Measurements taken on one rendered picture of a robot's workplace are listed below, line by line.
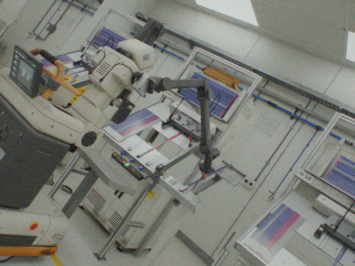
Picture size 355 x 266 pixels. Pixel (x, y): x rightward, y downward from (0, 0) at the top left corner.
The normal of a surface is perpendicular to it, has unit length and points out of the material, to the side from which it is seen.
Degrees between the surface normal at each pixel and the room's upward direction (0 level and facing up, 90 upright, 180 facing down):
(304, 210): 44
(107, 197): 90
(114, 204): 90
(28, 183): 90
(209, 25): 90
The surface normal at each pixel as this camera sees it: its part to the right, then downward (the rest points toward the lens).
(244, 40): -0.41, -0.32
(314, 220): 0.12, -0.81
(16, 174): 0.70, 0.48
